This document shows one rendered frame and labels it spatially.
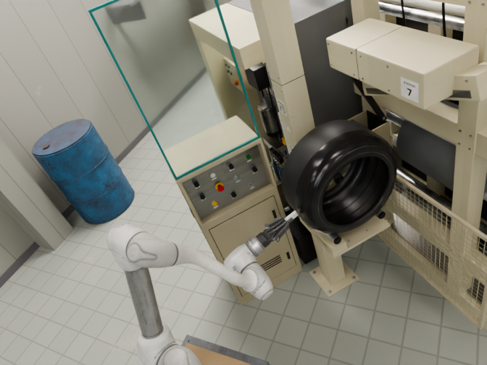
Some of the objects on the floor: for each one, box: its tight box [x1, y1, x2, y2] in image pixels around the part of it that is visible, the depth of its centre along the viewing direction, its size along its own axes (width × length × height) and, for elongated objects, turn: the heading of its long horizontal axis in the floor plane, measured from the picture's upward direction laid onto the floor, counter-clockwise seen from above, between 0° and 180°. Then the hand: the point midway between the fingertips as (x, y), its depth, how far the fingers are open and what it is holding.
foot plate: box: [309, 260, 359, 298], centre depth 292 cm, size 27×27×2 cm
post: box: [250, 0, 346, 285], centre depth 216 cm, size 13×13×250 cm
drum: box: [32, 119, 134, 225], centre depth 419 cm, size 65×65×98 cm
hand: (291, 216), depth 194 cm, fingers closed
